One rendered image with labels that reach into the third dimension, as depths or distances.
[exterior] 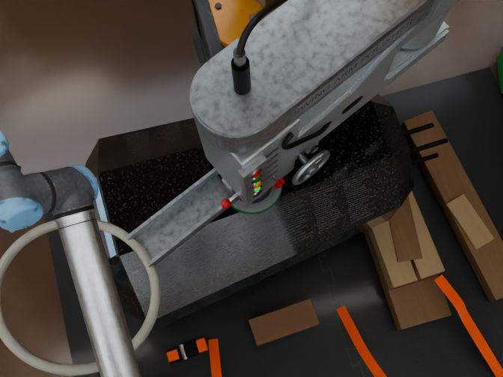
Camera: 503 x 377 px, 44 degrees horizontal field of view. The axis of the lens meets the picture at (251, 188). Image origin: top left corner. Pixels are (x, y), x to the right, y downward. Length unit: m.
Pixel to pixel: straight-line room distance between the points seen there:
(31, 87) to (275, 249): 1.73
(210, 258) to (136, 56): 1.47
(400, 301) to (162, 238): 1.33
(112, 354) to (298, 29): 0.86
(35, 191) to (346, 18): 0.82
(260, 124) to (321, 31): 0.28
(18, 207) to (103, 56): 2.26
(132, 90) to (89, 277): 2.09
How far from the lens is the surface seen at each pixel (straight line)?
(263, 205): 2.24
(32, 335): 3.24
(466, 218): 3.13
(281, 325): 2.91
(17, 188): 1.36
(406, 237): 2.92
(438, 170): 3.17
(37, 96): 3.54
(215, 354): 3.03
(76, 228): 1.42
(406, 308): 2.99
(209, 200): 2.05
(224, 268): 2.41
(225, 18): 2.63
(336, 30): 1.57
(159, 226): 2.05
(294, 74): 1.51
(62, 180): 1.41
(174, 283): 2.41
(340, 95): 1.82
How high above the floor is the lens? 3.04
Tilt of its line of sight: 74 degrees down
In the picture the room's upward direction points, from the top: 6 degrees counter-clockwise
